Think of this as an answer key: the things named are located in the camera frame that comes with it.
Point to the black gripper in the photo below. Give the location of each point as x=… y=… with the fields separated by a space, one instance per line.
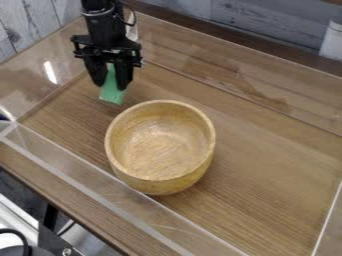
x=105 y=45

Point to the green rectangular block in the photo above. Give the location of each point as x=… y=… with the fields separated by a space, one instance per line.
x=109 y=92

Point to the brown wooden bowl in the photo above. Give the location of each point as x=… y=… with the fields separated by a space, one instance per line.
x=159 y=145

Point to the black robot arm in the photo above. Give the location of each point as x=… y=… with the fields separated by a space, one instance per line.
x=93 y=5

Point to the white cylindrical container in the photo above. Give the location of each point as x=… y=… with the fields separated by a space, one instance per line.
x=331 y=44

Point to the clear acrylic tray wall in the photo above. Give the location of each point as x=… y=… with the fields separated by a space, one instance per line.
x=268 y=200

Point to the black table leg bracket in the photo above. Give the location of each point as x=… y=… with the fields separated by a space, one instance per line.
x=49 y=240

